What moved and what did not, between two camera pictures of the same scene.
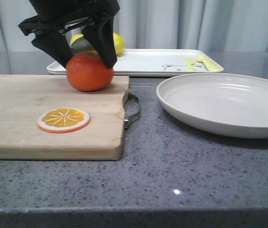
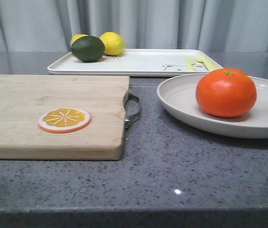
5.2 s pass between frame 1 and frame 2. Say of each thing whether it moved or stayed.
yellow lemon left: stayed
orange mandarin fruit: moved
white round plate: stayed
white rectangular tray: stayed
